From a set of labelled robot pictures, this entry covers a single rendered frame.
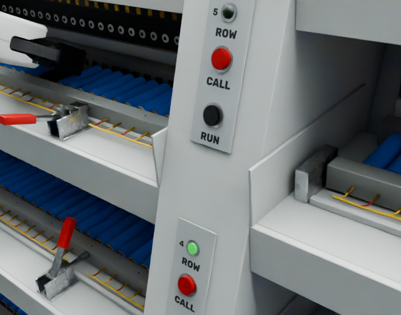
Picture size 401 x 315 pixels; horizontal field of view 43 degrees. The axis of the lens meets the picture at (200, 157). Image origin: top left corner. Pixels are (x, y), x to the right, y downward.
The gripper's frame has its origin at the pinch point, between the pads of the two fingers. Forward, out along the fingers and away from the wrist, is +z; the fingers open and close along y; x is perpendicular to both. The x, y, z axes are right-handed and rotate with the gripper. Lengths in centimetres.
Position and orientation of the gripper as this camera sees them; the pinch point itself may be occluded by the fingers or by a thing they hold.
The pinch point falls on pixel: (59, 57)
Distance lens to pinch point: 66.3
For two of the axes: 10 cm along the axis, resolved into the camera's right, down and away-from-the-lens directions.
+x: -2.6, 9.6, 1.0
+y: -7.6, -2.7, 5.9
